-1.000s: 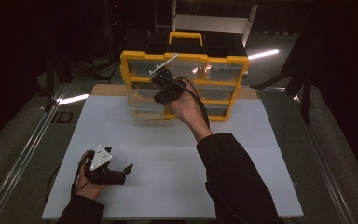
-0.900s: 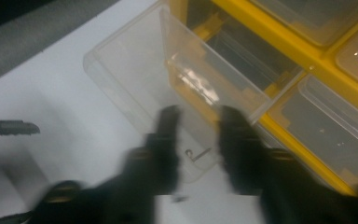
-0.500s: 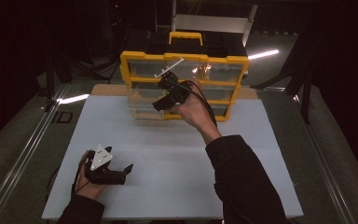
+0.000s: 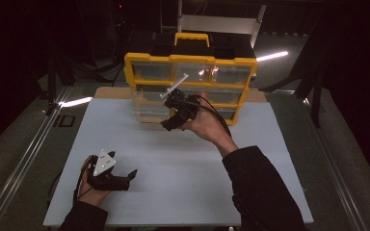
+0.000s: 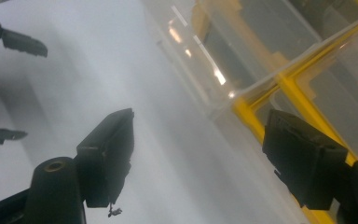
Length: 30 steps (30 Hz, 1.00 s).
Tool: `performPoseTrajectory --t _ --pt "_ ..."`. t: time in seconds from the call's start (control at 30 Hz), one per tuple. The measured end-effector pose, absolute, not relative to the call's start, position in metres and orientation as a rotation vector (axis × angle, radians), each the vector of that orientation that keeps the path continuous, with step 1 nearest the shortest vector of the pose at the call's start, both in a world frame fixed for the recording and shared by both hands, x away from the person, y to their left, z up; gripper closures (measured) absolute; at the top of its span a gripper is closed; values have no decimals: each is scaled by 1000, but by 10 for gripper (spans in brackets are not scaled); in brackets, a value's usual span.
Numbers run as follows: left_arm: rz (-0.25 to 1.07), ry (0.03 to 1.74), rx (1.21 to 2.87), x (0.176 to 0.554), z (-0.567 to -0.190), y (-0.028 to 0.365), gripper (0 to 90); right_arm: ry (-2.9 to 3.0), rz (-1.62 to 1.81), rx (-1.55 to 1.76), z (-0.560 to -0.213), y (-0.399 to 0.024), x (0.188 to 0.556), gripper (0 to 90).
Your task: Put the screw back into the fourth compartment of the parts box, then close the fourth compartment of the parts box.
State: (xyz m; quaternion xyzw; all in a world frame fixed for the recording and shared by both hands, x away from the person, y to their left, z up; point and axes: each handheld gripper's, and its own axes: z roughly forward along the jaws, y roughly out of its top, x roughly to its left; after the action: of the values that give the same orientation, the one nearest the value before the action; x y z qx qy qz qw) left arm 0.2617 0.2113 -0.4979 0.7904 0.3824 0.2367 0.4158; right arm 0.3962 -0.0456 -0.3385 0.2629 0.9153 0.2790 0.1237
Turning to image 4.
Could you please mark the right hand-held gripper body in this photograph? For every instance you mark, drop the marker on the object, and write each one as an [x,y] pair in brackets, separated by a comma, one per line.
[188,106]

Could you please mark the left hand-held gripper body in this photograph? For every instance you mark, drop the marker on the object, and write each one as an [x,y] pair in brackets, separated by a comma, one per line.
[104,163]

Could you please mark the clear plastic drawer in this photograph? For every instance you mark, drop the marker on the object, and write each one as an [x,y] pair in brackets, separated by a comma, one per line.
[149,109]

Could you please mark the yellow drawer organizer cabinet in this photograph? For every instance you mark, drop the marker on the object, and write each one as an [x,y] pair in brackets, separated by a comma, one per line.
[186,58]

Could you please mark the person's right hand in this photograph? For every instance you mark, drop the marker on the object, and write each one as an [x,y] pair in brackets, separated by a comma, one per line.
[208,126]

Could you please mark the person's left hand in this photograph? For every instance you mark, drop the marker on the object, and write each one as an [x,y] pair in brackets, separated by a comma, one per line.
[91,195]

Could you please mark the grid of clear small drawers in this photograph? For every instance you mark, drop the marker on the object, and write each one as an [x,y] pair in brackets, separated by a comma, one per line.
[151,71]

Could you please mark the black metal stand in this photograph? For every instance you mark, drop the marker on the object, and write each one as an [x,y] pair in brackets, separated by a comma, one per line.
[52,83]
[316,106]

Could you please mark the small metal table knob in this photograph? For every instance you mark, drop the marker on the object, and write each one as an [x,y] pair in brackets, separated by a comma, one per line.
[231,228]

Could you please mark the aluminium rail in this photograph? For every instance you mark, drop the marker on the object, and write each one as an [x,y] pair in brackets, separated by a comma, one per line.
[22,163]
[334,179]

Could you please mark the white metal frame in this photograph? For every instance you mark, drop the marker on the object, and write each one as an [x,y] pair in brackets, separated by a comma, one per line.
[218,24]

